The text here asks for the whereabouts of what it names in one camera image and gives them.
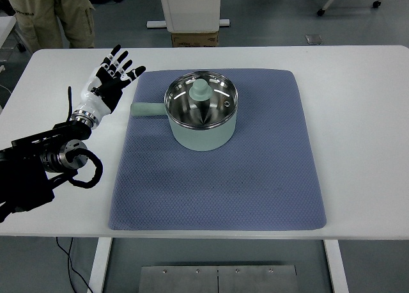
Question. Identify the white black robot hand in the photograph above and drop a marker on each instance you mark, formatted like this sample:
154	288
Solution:
102	91

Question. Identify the green pot with handle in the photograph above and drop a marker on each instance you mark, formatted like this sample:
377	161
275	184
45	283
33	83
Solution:
197	140

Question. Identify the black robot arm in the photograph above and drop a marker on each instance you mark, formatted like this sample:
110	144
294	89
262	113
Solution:
35	165

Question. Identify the glass lid with green knob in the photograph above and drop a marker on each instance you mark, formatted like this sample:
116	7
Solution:
201	100

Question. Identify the person in beige trousers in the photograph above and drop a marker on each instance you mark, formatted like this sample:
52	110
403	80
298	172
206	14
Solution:
43	23

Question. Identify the cardboard box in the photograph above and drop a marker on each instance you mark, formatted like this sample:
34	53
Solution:
195	39

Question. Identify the white side table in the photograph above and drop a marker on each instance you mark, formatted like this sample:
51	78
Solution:
8	36

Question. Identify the blue textured table mat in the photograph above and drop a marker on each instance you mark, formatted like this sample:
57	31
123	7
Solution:
263	179

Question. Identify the metal floor socket plate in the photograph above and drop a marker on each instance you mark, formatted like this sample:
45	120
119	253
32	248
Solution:
314	39

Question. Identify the white pedestal cabinet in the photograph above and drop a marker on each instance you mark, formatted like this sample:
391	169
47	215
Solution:
190	16

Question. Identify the metal base plate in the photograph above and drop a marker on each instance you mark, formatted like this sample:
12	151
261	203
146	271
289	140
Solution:
219	278

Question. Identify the white table legs frame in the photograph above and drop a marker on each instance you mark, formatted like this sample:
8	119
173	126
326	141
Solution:
332	251

